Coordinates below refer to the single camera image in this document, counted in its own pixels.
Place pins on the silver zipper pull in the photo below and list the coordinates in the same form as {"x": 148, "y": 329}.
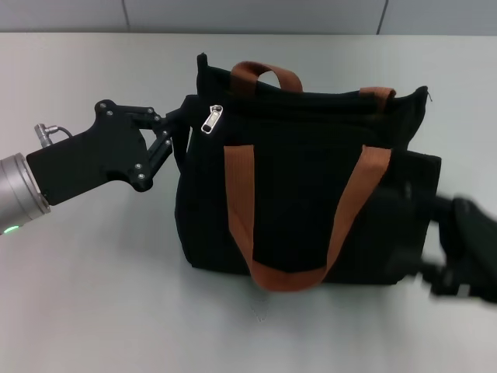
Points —
{"x": 211, "y": 120}

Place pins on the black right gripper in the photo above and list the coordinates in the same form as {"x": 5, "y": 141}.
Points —
{"x": 473, "y": 248}

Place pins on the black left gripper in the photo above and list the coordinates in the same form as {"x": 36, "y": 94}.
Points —
{"x": 93, "y": 159}

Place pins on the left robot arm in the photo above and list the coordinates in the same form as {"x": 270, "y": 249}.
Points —
{"x": 17, "y": 190}

